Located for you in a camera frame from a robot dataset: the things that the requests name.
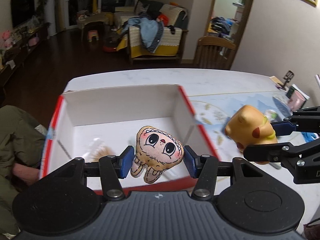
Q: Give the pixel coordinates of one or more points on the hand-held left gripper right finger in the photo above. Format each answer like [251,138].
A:
[189,163]

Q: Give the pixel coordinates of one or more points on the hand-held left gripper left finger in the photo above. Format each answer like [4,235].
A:
[126,161]

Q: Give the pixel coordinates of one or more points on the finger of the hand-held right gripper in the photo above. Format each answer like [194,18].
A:
[282,128]
[265,153]

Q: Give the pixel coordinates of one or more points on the yellow squishy animal toy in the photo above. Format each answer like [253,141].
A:
[247,127]

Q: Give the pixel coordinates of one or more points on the big-eyed plush doll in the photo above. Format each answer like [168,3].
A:
[160,146]

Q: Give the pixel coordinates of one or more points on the red and white cardboard box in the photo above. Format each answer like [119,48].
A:
[117,112]

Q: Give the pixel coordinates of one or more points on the small green and white toy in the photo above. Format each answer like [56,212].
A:
[271,116]

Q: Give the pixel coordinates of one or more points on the blue glove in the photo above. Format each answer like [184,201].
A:
[310,135]

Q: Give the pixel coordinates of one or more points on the pink mug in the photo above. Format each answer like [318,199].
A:
[296,102]

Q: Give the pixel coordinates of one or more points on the fluffy tan brush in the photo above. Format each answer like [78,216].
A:
[98,150]

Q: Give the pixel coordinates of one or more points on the dark green box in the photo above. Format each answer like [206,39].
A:
[292,90]

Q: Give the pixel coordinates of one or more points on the tan paper pad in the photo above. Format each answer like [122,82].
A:
[276,80]

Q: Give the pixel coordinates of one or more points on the black phone stand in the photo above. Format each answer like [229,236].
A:
[288,78]

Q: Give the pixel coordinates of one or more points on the white tube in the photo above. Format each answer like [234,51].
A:
[317,81]

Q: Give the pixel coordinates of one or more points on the printed table mat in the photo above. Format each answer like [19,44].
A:
[220,112]

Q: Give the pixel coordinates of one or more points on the wooden chair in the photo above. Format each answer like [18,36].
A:
[215,52]

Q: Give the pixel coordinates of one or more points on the olive green jacket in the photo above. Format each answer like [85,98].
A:
[17,135]

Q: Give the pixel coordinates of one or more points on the clothes heap in side room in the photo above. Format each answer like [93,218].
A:
[222,24]

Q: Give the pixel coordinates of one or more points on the sofa with yellow-white cover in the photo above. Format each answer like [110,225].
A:
[162,42]

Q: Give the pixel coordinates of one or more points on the pink plastic stool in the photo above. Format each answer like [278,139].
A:
[93,35]

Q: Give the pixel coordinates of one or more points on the pile of blue clothes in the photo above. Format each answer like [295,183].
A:
[150,31]

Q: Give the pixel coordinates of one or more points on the wooden coffee table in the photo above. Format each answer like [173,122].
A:
[91,20]

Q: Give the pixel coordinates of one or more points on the dark tv cabinet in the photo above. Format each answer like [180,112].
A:
[20,52]

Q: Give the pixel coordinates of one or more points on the yellow giraffe toy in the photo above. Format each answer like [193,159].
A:
[93,1]

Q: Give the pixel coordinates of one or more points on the white standing air conditioner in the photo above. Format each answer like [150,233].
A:
[50,7]

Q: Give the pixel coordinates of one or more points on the tall green houseplant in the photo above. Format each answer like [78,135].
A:
[43,3]

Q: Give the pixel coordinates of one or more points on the black television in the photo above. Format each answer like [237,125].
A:
[22,10]

